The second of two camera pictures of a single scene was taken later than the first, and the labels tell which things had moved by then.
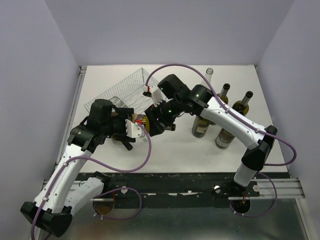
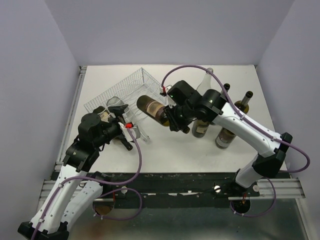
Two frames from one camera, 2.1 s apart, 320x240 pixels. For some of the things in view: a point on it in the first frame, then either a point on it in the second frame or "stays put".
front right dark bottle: [224, 139] stays put
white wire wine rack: [129, 92] stays put
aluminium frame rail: [286, 188] stays put
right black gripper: [156, 111] → [175, 124]
